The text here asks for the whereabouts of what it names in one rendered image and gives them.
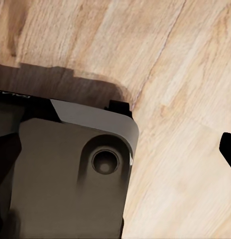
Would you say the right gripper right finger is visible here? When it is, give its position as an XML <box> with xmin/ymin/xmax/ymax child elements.
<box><xmin>219</xmin><ymin>132</ymin><xmax>231</xmax><ymax>166</ymax></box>

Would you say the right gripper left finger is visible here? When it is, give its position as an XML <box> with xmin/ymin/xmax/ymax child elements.
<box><xmin>0</xmin><ymin>132</ymin><xmax>22</xmax><ymax>186</ymax></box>

